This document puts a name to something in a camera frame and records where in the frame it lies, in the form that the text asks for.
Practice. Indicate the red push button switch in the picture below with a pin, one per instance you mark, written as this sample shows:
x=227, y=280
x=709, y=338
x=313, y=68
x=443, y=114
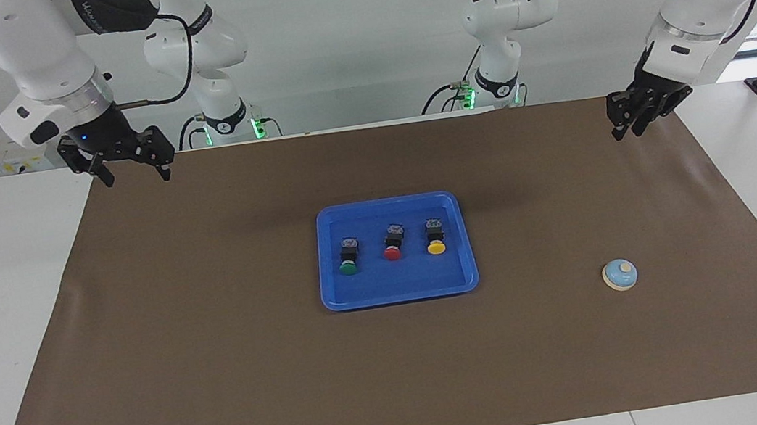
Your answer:
x=393, y=253

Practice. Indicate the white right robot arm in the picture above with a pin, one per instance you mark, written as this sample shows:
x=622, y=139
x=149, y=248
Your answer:
x=27, y=46

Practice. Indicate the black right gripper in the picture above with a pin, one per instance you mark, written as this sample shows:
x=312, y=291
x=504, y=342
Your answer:
x=110, y=138

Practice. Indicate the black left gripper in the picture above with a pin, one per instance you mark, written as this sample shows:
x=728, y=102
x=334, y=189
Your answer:
x=655, y=92

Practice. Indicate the white wall socket box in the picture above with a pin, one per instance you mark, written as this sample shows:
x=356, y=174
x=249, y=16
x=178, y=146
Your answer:
x=7, y=166

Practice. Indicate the yellow push button switch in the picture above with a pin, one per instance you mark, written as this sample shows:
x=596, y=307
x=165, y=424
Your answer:
x=436, y=249

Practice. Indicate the blue plastic tray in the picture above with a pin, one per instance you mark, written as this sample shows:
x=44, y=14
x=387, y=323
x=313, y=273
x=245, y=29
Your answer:
x=395, y=283

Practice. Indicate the light blue desk bell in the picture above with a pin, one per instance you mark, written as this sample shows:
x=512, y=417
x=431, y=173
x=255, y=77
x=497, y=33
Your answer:
x=619, y=276

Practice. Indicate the brown table mat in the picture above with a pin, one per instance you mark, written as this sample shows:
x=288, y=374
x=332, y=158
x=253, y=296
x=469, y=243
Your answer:
x=227, y=393

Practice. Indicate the green push button switch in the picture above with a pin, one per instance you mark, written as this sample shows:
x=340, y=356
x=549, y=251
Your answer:
x=348, y=268

